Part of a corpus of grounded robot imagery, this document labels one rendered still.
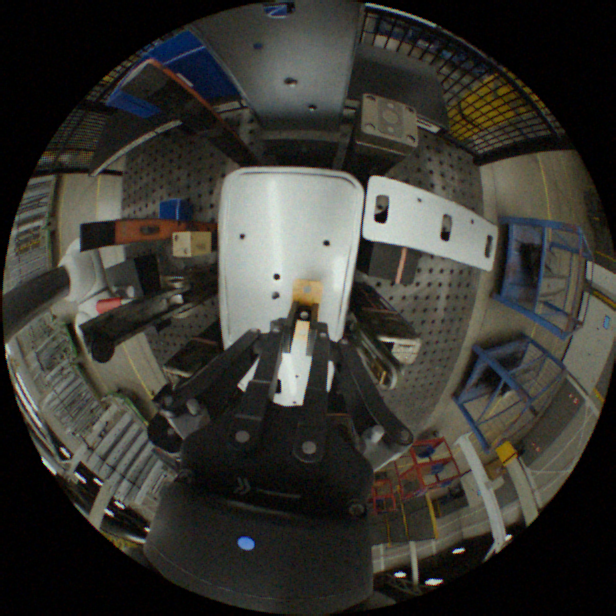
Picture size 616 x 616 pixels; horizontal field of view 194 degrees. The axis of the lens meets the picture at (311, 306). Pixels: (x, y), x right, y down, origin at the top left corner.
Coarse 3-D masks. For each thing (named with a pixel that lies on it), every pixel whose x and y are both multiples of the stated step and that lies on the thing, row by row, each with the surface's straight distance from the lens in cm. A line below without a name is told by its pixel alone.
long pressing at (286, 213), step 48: (240, 192) 30; (288, 192) 28; (336, 192) 28; (240, 240) 29; (288, 240) 27; (336, 240) 27; (240, 288) 31; (288, 288) 28; (336, 288) 28; (240, 336) 34; (336, 336) 32; (240, 384) 42; (288, 384) 39
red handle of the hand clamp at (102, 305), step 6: (180, 294) 29; (102, 300) 34; (108, 300) 34; (114, 300) 33; (120, 300) 32; (126, 300) 32; (168, 300) 30; (174, 300) 29; (180, 300) 29; (96, 306) 35; (102, 306) 34; (108, 306) 33; (114, 306) 33; (102, 312) 35
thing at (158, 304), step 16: (176, 288) 28; (128, 304) 26; (144, 304) 25; (160, 304) 28; (176, 304) 30; (192, 304) 31; (96, 320) 24; (112, 320) 24; (128, 320) 26; (144, 320) 27; (160, 320) 27; (96, 336) 21; (112, 336) 25; (128, 336) 25; (96, 352) 21; (112, 352) 22
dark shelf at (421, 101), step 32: (384, 64) 44; (416, 64) 50; (224, 96) 39; (352, 96) 34; (384, 96) 36; (416, 96) 39; (128, 128) 60; (160, 128) 48; (448, 128) 38; (96, 160) 74
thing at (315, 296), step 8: (296, 280) 22; (304, 280) 22; (312, 280) 22; (296, 288) 22; (312, 288) 22; (320, 288) 22; (296, 296) 22; (304, 296) 22; (312, 296) 22; (320, 296) 22; (304, 304) 22; (312, 304) 22; (320, 304) 22; (304, 320) 22; (296, 328) 24; (304, 328) 24; (296, 336) 24; (304, 336) 24
